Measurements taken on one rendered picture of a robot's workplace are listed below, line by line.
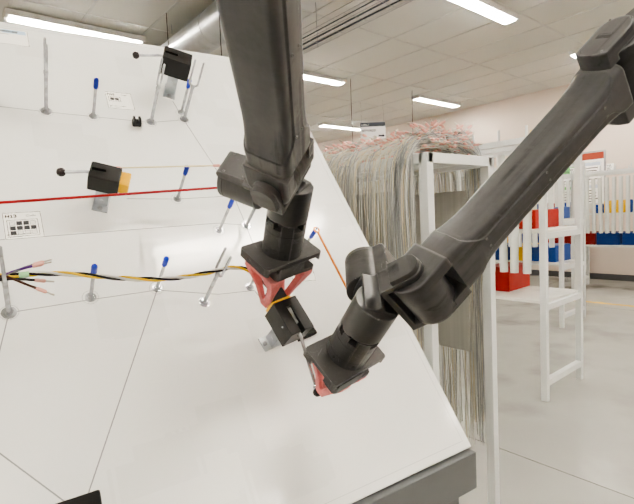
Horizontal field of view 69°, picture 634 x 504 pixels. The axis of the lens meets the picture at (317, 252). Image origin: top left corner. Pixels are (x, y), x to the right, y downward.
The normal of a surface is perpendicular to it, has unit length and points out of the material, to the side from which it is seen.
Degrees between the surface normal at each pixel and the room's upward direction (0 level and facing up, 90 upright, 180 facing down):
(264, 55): 144
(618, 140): 90
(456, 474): 90
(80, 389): 53
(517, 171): 48
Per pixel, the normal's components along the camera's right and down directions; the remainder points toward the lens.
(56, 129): 0.41, -0.57
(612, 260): -0.76, 0.09
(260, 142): -0.47, 0.75
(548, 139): -0.57, -0.60
